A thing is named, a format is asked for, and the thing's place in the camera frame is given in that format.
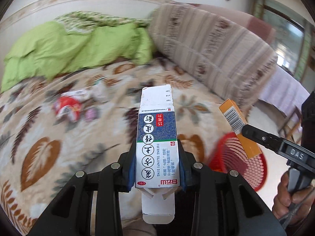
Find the striped floral pillow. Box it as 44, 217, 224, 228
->
148, 3, 277, 111

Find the red plastic basket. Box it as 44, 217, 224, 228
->
208, 132, 268, 191

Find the orange medicine box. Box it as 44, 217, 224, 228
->
219, 99, 262, 159

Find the leaf pattern blanket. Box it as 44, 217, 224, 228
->
0, 57, 249, 236

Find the green patterned sheet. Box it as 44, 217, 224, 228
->
55, 11, 151, 34

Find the person's right hand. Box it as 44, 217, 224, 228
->
272, 171, 314, 225

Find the red foot patch package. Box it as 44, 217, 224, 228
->
53, 89, 90, 123

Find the white blue medicine box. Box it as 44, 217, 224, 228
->
134, 84, 181, 224

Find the green quilt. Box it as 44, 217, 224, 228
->
1, 21, 155, 92

